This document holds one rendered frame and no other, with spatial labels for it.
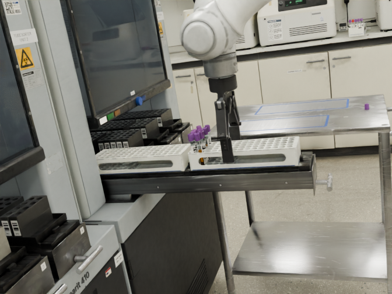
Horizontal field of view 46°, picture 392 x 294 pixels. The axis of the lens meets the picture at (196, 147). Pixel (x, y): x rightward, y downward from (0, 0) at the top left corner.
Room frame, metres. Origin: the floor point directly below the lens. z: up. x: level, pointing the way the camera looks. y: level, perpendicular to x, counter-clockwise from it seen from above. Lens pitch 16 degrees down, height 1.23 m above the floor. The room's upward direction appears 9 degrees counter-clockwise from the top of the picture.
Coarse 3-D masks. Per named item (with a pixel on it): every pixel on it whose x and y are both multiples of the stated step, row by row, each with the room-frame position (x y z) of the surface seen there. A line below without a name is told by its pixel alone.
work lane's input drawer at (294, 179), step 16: (304, 160) 1.13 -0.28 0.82; (112, 176) 1.28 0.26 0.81; (128, 176) 1.26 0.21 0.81; (144, 176) 1.25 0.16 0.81; (160, 176) 1.23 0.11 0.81; (176, 176) 1.21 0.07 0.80; (192, 176) 1.19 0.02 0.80; (208, 176) 1.17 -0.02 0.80; (224, 176) 1.16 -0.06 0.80; (240, 176) 1.14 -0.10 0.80; (256, 176) 1.13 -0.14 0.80; (272, 176) 1.11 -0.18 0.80; (288, 176) 1.10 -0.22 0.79; (304, 176) 1.09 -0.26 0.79; (112, 192) 1.27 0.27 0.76; (128, 192) 1.25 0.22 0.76; (144, 192) 1.24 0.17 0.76; (160, 192) 1.22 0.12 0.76; (176, 192) 1.20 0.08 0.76
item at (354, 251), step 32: (256, 128) 1.52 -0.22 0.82; (288, 128) 1.45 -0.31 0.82; (320, 128) 1.39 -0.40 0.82; (352, 128) 1.34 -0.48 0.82; (384, 128) 1.31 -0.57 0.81; (384, 160) 1.31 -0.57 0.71; (384, 192) 1.31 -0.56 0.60; (224, 224) 1.53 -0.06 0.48; (256, 224) 1.88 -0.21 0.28; (288, 224) 1.83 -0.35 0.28; (320, 224) 1.78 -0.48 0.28; (352, 224) 1.73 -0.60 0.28; (384, 224) 1.33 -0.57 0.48; (224, 256) 1.52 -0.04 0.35; (256, 256) 1.60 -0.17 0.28; (288, 256) 1.57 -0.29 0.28; (320, 256) 1.53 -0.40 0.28; (352, 256) 1.49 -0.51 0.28; (384, 256) 1.46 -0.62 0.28
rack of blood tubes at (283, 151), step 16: (240, 144) 1.21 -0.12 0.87; (256, 144) 1.20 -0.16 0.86; (272, 144) 1.17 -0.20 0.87; (288, 144) 1.15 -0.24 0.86; (192, 160) 1.20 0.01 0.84; (208, 160) 1.23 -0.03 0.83; (240, 160) 1.24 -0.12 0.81; (256, 160) 1.22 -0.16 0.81; (272, 160) 1.20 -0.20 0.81; (288, 160) 1.12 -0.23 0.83
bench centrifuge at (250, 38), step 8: (192, 0) 3.98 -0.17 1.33; (184, 16) 3.74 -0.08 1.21; (256, 16) 3.69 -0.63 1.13; (248, 24) 3.49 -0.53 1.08; (256, 24) 3.66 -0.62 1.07; (248, 32) 3.49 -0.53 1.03; (256, 32) 3.63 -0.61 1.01; (240, 40) 3.51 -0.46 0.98; (248, 40) 3.49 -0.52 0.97; (256, 40) 3.60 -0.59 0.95; (240, 48) 3.52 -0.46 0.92; (248, 48) 3.53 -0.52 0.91
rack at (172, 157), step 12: (180, 144) 1.32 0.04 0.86; (96, 156) 1.34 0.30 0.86; (108, 156) 1.31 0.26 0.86; (120, 156) 1.29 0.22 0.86; (132, 156) 1.28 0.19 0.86; (144, 156) 1.25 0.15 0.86; (156, 156) 1.24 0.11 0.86; (168, 156) 1.23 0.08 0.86; (180, 156) 1.21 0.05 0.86; (108, 168) 1.31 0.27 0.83; (120, 168) 1.30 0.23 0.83; (132, 168) 1.33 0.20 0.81; (144, 168) 1.32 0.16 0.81; (156, 168) 1.24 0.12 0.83; (168, 168) 1.23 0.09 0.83; (180, 168) 1.22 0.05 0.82
